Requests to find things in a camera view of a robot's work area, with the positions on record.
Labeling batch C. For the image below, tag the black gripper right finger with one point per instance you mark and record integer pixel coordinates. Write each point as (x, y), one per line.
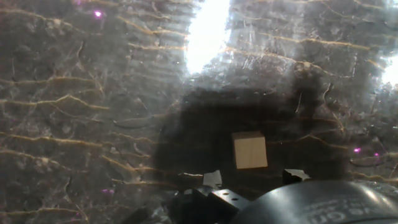
(293, 175)

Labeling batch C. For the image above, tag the dark marble pattern mat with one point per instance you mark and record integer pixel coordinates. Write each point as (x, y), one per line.
(93, 109)

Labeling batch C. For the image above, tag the small wooden cube block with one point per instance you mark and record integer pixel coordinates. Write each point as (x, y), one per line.
(250, 152)

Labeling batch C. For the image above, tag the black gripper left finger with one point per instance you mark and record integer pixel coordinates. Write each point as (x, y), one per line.
(214, 180)

